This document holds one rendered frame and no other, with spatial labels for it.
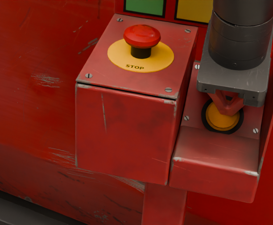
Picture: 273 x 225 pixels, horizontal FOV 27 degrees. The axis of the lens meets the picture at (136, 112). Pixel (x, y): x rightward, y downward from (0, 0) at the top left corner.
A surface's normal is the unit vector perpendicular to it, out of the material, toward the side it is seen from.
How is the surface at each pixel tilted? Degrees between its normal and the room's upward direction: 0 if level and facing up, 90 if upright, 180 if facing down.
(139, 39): 33
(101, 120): 90
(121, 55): 0
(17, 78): 90
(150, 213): 90
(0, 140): 90
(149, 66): 0
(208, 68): 15
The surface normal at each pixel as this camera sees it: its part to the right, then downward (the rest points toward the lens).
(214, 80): -0.02, -0.63
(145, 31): 0.10, -0.77
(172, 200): -0.22, 0.57
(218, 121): -0.07, -0.33
